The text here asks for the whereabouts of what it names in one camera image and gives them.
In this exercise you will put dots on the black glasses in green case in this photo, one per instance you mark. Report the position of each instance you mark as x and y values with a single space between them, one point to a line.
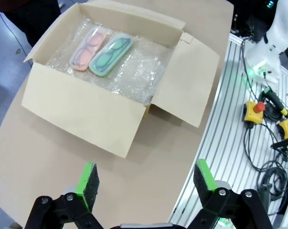
113 50

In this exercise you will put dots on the translucent green glasses case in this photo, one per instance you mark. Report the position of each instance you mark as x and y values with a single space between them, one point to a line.
103 61

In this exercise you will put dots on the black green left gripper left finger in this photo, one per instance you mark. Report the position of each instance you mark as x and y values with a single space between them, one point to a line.
85 183

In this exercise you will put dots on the translucent orange glasses case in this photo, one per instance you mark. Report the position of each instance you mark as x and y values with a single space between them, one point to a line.
82 57

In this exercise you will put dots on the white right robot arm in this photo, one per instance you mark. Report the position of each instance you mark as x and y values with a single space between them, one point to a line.
277 28

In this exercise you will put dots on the person in dark clothes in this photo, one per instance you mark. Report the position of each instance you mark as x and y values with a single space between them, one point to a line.
36 19

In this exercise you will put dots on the black glasses in orange case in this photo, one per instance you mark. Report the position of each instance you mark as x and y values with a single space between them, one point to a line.
86 46

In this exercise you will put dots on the brown cardboard shipping box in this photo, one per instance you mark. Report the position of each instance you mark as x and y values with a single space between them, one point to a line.
77 109

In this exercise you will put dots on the black bar clamp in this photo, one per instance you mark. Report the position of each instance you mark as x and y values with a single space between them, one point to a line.
283 143

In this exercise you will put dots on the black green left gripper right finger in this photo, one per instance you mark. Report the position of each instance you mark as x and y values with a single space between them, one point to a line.
205 181

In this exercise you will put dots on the clear bubble wrap sheet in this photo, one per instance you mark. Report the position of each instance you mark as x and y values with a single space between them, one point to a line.
136 76

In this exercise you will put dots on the aluminium profile table frame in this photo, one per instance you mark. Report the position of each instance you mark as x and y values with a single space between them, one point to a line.
220 133

